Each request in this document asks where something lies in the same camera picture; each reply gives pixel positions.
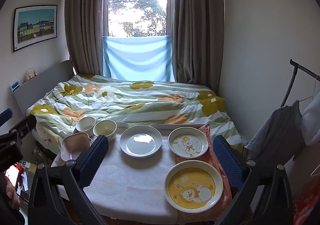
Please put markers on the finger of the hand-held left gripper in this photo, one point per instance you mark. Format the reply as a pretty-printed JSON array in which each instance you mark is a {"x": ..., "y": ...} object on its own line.
[
  {"x": 6, "y": 116},
  {"x": 25, "y": 127}
]

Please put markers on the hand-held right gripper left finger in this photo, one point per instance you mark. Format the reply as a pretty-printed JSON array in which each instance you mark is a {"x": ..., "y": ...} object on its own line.
[{"x": 93, "y": 157}]

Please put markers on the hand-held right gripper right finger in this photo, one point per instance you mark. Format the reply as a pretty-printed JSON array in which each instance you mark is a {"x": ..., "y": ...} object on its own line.
[{"x": 227, "y": 160}]

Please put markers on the white irregular bowl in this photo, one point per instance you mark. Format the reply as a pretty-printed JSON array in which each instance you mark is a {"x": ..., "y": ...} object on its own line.
[{"x": 75, "y": 145}]

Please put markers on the person's left hand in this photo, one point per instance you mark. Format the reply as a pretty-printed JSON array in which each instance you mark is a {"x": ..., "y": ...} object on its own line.
[{"x": 12, "y": 195}]

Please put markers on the smartphone with red screen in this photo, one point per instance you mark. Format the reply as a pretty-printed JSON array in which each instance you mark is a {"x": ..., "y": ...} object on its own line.
[{"x": 12, "y": 173}]

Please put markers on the cream bowl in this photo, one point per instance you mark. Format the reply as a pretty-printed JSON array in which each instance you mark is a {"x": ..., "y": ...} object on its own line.
[{"x": 105, "y": 130}]

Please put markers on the blue white packet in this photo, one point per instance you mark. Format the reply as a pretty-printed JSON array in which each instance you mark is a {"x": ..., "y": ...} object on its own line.
[{"x": 15, "y": 85}]

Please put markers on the orange patterned cloth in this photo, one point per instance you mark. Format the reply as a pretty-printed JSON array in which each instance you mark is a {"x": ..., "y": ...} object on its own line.
[{"x": 209, "y": 132}]

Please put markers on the white duck print plate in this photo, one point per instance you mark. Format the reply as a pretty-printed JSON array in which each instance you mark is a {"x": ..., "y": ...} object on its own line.
[{"x": 187, "y": 143}]

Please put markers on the large yellow duck plate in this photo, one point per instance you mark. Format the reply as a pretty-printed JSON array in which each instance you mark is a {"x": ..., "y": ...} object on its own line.
[{"x": 193, "y": 187}]

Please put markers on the grey headboard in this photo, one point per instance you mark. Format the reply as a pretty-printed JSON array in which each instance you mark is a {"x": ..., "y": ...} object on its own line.
[{"x": 45, "y": 84}]

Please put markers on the plain white plate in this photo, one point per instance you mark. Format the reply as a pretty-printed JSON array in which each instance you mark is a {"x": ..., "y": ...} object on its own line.
[{"x": 140, "y": 142}]

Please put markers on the grey garment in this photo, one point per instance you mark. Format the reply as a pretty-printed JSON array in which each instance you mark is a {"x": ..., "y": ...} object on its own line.
[{"x": 277, "y": 127}]

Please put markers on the floral green blanket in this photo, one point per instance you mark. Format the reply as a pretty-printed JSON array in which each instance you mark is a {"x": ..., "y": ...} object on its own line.
[{"x": 140, "y": 102}]

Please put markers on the red bag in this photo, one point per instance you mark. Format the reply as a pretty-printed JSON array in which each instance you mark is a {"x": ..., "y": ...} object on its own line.
[{"x": 307, "y": 205}]

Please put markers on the framed houses picture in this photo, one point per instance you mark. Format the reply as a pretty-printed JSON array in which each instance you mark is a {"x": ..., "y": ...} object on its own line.
[{"x": 35, "y": 27}]

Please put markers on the white garment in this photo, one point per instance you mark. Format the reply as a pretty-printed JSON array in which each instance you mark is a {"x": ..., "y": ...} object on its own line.
[{"x": 312, "y": 120}]

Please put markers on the light blue cloth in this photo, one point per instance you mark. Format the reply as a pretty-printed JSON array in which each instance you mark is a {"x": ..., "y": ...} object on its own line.
[{"x": 137, "y": 59}]

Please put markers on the brown curtain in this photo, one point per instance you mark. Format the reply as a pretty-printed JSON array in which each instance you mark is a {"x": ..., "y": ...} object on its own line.
[
  {"x": 197, "y": 27},
  {"x": 82, "y": 27}
]

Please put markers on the black clothes rack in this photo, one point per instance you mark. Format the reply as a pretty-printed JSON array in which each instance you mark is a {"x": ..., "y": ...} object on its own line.
[{"x": 303, "y": 67}]

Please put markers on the window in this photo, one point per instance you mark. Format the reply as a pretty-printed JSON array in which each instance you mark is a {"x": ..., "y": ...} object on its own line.
[{"x": 137, "y": 2}]

